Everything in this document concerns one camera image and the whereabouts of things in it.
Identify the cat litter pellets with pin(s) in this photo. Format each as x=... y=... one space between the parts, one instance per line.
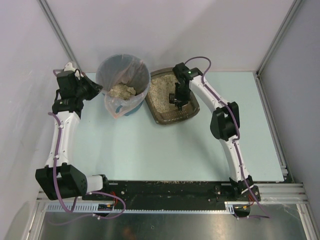
x=159 y=91

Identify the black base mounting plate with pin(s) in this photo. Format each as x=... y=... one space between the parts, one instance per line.
x=171 y=195

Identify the brown litter box tray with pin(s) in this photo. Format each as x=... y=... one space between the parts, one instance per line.
x=164 y=113

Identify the teal trash bin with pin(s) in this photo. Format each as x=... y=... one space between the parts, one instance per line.
x=119 y=107

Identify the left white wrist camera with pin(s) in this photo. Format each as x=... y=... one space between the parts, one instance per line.
x=71 y=66

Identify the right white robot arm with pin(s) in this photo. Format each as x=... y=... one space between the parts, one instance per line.
x=224 y=125

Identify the dumped litter clumps pile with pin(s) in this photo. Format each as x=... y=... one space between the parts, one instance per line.
x=122 y=91

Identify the aluminium frame rail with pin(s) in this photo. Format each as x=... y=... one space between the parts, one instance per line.
x=282 y=193

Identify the black litter scoop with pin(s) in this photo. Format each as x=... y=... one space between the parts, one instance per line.
x=174 y=101

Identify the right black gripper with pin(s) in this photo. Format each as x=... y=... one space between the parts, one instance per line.
x=178 y=99

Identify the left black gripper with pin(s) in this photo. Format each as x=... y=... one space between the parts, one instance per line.
x=88 y=86

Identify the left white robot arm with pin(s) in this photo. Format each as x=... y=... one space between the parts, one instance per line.
x=59 y=179

